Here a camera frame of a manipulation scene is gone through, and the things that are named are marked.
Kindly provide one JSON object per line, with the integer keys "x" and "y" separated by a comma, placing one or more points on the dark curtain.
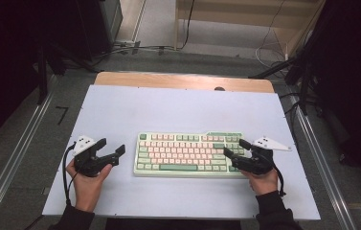
{"x": 2, "y": 64}
{"x": 353, "y": 80}

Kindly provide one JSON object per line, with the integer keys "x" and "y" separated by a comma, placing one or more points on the metal floor rail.
{"x": 325, "y": 166}
{"x": 15, "y": 153}

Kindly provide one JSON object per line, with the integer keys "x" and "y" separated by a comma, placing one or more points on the white board sheet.
{"x": 181, "y": 108}

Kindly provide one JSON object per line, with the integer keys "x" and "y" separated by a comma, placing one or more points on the person's left hand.
{"x": 88, "y": 191}

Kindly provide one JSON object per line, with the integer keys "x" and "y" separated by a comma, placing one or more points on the black tripod leg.
{"x": 272, "y": 68}

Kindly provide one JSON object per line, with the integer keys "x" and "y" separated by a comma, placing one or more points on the black cabinet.
{"x": 98, "y": 25}

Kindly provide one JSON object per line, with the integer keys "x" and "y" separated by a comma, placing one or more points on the person's right hand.
{"x": 262, "y": 183}

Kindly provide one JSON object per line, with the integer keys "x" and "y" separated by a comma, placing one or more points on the green and pink keyboard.
{"x": 184, "y": 155}

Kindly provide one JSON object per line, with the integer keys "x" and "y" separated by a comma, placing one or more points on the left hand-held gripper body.
{"x": 88, "y": 163}

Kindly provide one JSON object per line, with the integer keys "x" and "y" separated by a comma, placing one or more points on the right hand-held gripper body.
{"x": 258, "y": 159}

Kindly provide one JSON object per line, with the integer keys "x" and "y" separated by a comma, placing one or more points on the black upright stand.
{"x": 42, "y": 80}

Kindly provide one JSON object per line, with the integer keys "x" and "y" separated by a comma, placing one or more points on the light wooden shelf unit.
{"x": 232, "y": 12}

